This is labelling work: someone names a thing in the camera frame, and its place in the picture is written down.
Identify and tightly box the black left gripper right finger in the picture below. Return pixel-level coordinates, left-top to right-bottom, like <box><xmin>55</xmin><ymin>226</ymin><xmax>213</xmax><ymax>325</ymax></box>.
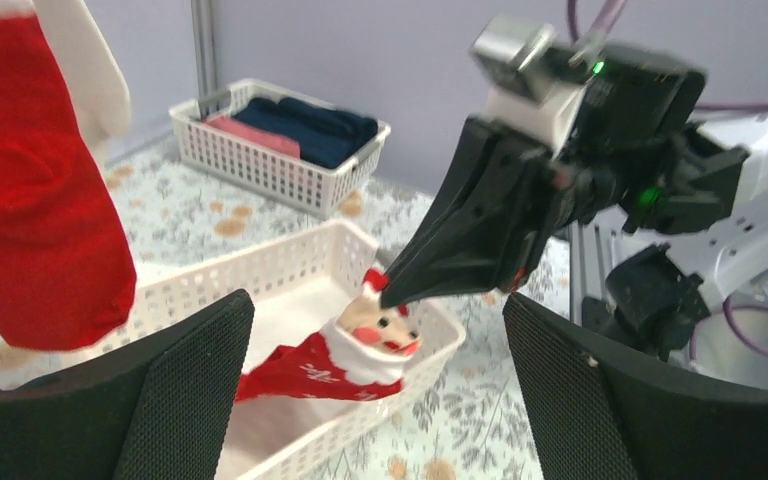
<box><xmin>503</xmin><ymin>293</ymin><xmax>768</xmax><ymax>480</ymax></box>

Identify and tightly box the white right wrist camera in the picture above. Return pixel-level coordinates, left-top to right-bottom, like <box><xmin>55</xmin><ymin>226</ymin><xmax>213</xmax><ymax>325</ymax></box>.
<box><xmin>469</xmin><ymin>15</ymin><xmax>593</xmax><ymax>155</ymax></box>

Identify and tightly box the red snowflake sock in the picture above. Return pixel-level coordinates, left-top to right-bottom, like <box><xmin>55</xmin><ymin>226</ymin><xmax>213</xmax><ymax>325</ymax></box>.
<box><xmin>0</xmin><ymin>1</ymin><xmax>136</xmax><ymax>351</ymax></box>

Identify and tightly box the navy garment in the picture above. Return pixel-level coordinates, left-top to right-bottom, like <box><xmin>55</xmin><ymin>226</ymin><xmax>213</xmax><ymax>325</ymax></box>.
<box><xmin>232</xmin><ymin>97</ymin><xmax>378</xmax><ymax>169</ymax></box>

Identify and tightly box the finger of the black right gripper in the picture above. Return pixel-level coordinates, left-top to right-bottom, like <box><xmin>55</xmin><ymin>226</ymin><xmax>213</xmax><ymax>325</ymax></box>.
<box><xmin>380</xmin><ymin>116</ymin><xmax>570</xmax><ymax>308</ymax></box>

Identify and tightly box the grey right rack pole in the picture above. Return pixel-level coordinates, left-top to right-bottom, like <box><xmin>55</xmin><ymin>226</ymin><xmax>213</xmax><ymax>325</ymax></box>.
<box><xmin>191</xmin><ymin>0</ymin><xmax>221</xmax><ymax>118</ymax></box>

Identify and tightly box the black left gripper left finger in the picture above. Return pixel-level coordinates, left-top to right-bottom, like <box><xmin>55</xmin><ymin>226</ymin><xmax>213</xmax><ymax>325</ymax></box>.
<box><xmin>0</xmin><ymin>289</ymin><xmax>255</xmax><ymax>480</ymax></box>

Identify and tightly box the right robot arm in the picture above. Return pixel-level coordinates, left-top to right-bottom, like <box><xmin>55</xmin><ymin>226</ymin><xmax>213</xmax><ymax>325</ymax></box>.
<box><xmin>380</xmin><ymin>43</ymin><xmax>768</xmax><ymax>358</ymax></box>

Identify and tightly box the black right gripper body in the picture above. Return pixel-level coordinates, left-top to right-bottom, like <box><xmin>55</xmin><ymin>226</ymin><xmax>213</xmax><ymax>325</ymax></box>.
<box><xmin>542</xmin><ymin>43</ymin><xmax>749</xmax><ymax>232</ymax></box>

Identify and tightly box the white perforated sock basket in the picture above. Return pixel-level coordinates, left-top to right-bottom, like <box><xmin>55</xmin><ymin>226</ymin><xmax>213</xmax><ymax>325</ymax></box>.
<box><xmin>79</xmin><ymin>218</ymin><xmax>467</xmax><ymax>480</ymax></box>

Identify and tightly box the pink garment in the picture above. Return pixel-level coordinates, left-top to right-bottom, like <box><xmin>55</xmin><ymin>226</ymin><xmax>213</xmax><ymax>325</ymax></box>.
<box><xmin>204</xmin><ymin>115</ymin><xmax>301</xmax><ymax>159</ymax></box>

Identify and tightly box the white basket with clothes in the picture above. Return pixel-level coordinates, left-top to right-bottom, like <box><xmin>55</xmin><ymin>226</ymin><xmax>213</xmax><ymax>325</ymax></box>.
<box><xmin>168</xmin><ymin>78</ymin><xmax>391</xmax><ymax>219</ymax></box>

